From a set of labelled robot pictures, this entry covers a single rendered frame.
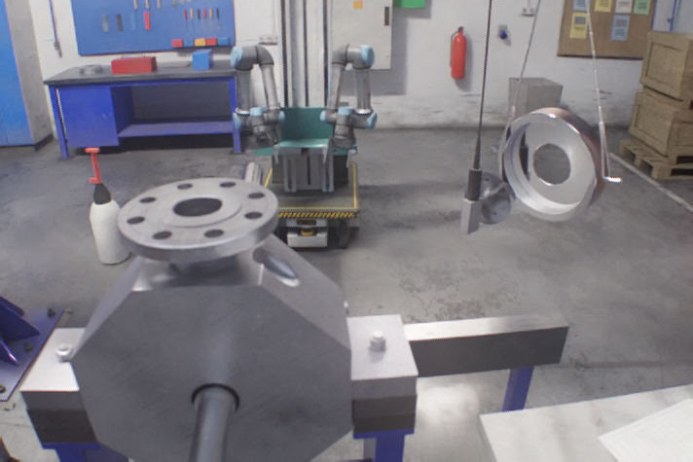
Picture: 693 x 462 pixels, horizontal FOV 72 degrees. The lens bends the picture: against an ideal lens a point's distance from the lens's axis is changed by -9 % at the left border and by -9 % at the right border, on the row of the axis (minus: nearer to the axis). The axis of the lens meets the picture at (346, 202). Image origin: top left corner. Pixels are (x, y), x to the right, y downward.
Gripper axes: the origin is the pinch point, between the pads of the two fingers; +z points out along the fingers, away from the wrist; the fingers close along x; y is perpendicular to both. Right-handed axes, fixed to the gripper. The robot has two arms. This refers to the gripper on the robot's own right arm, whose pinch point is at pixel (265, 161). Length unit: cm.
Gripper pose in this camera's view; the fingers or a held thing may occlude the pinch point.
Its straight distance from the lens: 301.3
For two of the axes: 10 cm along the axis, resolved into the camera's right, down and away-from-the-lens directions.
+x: -9.8, 1.7, -0.6
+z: 1.7, 9.8, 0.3
